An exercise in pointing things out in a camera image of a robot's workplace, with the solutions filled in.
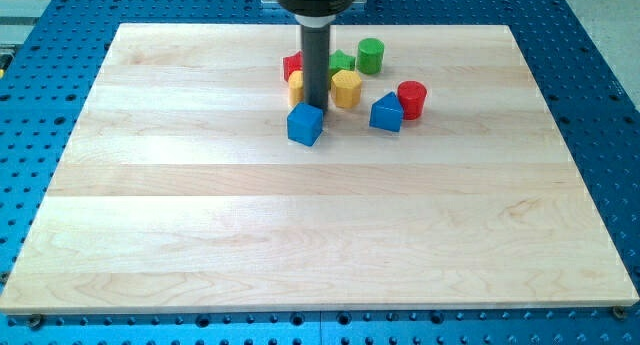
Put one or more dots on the blue cube block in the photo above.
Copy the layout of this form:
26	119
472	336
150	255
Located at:
305	124

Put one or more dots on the green cylinder block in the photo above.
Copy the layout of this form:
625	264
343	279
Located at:
370	53

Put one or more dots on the green star block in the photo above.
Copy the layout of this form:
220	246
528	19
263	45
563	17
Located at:
341	61

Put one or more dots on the yellow hexagon block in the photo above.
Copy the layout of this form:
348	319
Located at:
346	87

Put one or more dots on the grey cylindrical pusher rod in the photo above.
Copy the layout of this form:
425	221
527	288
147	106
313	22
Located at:
315	53

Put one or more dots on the yellow heart block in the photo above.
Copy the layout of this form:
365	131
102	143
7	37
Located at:
295	88

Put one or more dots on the red cylinder block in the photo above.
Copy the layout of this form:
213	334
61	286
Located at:
412	96

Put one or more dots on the blue perforated metal base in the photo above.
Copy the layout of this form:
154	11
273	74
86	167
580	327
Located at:
50	76

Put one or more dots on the red star block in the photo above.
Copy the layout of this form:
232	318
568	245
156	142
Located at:
291	64

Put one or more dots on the blue triangular prism block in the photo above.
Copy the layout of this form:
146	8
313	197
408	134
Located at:
387	113

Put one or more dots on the light wooden board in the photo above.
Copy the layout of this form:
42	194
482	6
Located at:
179	191

